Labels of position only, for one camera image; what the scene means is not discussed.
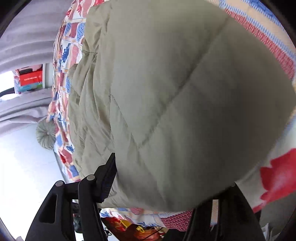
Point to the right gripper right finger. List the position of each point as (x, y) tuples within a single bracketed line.
[(236, 220)]

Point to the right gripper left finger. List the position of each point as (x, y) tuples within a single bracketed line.
[(55, 218)]

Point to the khaki padded jacket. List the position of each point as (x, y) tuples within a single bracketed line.
[(186, 98)]

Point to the patchwork leaf bedspread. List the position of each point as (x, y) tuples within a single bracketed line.
[(274, 179)]

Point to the round green pleated cushion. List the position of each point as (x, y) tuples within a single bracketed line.
[(46, 134)]

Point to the red box on shelf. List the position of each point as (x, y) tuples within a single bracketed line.
[(29, 76)]

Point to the white shelf unit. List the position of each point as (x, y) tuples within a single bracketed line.
[(48, 73)]

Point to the grey curtain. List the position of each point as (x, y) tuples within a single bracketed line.
[(28, 32)]

